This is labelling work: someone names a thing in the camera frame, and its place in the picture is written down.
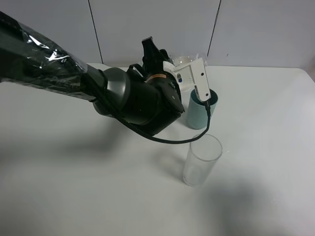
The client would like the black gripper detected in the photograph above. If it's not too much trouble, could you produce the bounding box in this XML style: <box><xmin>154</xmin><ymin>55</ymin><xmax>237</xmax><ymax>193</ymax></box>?
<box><xmin>92</xmin><ymin>36</ymin><xmax>186</xmax><ymax>136</ymax></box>

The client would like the clear bottle with green label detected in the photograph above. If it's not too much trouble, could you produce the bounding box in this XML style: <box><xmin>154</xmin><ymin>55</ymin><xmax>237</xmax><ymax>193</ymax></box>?
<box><xmin>170</xmin><ymin>53</ymin><xmax>208</xmax><ymax>66</ymax></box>

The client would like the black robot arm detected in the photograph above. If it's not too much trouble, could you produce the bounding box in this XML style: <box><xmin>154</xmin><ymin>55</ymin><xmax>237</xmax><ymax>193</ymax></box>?
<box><xmin>0</xmin><ymin>13</ymin><xmax>184</xmax><ymax>136</ymax></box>

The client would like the white cup with blue sleeve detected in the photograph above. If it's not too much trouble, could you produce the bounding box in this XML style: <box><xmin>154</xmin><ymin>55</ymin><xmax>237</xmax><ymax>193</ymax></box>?
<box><xmin>173</xmin><ymin>61</ymin><xmax>197</xmax><ymax>91</ymax></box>

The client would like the teal green plastic cup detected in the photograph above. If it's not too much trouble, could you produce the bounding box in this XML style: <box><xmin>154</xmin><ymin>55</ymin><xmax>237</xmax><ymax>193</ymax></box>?
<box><xmin>186</xmin><ymin>89</ymin><xmax>219</xmax><ymax>129</ymax></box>

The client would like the clear drinking glass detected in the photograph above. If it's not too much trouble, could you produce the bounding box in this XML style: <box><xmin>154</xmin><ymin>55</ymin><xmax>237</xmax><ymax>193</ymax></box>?
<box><xmin>183</xmin><ymin>134</ymin><xmax>223</xmax><ymax>187</ymax></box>

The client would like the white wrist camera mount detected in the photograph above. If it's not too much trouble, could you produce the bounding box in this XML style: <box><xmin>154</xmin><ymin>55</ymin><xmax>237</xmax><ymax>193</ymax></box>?
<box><xmin>163</xmin><ymin>57</ymin><xmax>211</xmax><ymax>102</ymax></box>

